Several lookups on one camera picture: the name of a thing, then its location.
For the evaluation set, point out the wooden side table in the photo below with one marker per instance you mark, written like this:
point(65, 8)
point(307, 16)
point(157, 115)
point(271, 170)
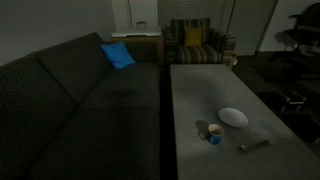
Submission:
point(146, 46)

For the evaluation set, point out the striped armchair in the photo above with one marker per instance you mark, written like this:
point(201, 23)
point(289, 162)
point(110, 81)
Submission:
point(200, 53)

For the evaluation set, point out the blue throw cushion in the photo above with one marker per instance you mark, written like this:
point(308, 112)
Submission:
point(118, 55)

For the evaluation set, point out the grey coffee table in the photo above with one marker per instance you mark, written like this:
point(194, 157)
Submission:
point(216, 90)

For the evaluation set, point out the white flat board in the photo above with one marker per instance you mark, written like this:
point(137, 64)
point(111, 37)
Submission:
point(136, 32)

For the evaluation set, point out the yellow throw cushion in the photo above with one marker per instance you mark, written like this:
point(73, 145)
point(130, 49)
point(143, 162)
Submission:
point(193, 36)

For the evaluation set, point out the small white bowl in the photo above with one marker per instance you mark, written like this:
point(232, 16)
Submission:
point(141, 24)

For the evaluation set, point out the blue mug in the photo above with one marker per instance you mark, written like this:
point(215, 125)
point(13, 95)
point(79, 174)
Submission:
point(215, 137)

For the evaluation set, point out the white round plate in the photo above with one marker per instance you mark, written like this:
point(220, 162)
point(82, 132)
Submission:
point(233, 117)

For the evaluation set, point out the beige waste basket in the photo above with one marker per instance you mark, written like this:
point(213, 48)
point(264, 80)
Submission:
point(235, 61)

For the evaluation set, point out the window blinds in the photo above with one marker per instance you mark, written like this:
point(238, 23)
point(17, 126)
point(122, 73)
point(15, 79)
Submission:
point(193, 10)

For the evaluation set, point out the dark patterned fabric sofa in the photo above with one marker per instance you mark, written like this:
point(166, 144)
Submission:
point(66, 116)

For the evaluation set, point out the white closet door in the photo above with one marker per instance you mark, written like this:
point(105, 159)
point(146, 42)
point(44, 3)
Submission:
point(250, 26)

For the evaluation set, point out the black office chair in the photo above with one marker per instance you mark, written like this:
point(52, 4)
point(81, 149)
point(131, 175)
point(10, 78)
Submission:
point(305, 30)

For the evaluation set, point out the metal stand frame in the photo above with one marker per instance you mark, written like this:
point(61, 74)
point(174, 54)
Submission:
point(295, 100)

